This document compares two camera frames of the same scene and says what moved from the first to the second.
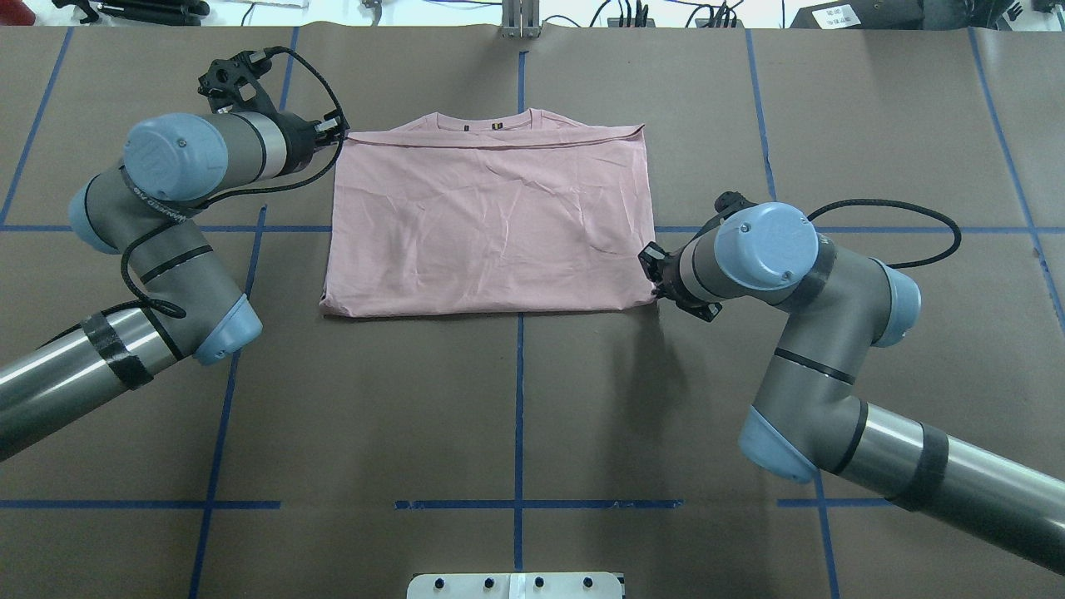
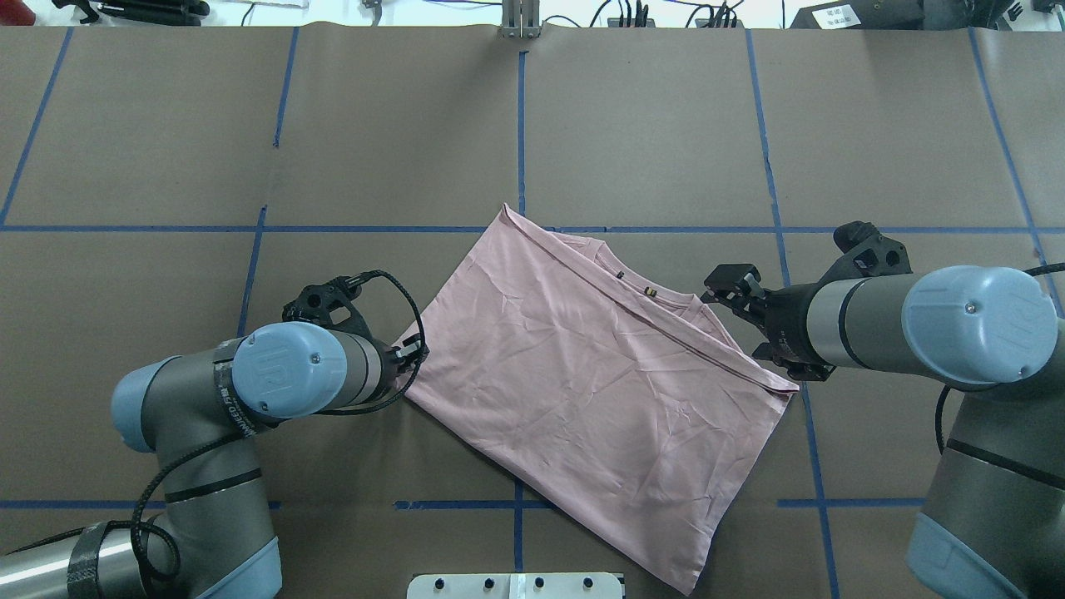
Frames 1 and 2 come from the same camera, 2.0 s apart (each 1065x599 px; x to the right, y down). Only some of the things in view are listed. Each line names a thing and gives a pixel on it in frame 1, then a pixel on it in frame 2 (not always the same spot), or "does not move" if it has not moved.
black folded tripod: x=175 y=12 does not move
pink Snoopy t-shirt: x=452 y=215 to x=625 y=408
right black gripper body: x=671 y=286 to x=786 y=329
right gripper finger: x=652 y=259 to x=733 y=285
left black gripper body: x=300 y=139 to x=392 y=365
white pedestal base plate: x=515 y=586 does not move
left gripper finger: x=333 y=128 to x=412 y=352
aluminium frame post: x=520 y=19 does not move
